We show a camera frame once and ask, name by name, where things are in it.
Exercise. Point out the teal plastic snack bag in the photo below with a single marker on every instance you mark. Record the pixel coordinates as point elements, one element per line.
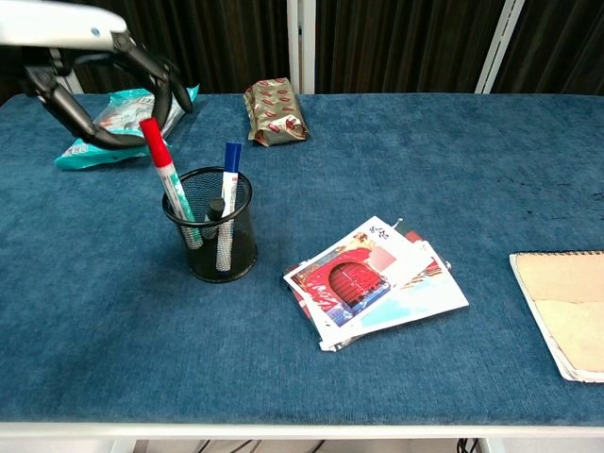
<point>80,153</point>

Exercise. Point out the left white-black robot hand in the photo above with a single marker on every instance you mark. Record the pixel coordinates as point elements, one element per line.
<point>61,26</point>

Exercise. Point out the gold foil wrapped package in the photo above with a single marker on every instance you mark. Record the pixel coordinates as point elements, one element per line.
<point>276,111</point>

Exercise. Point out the blue plush table cloth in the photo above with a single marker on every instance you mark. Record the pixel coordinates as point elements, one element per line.
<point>141,340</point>

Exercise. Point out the black mesh pen holder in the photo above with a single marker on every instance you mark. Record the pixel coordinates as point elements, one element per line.
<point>236,257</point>

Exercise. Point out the beige spiral notebook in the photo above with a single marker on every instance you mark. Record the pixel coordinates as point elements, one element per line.
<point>566,302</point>

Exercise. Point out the red gate postcard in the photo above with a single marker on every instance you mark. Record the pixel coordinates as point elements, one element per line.
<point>351,278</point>

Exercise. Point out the red-capped marker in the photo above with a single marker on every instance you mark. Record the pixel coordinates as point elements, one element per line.
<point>158,146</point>

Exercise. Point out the white upright frame post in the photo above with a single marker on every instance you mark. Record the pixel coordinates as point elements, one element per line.
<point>301,47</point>

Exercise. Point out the blue and white marker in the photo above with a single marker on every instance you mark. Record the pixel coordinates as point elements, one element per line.
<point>232,158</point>

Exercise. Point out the white pale-blue postcard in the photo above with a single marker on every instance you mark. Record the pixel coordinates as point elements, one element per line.
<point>424,297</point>

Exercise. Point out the dark ribbed curtain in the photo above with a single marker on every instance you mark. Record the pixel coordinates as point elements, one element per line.
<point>401,42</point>

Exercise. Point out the white slanted frame post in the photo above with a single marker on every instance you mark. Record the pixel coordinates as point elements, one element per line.
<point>74,84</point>
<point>500,47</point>

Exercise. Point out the black marker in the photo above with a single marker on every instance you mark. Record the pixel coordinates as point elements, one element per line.
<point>216,207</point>

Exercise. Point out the postcard pile underneath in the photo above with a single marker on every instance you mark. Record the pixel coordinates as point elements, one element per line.
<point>436,266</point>

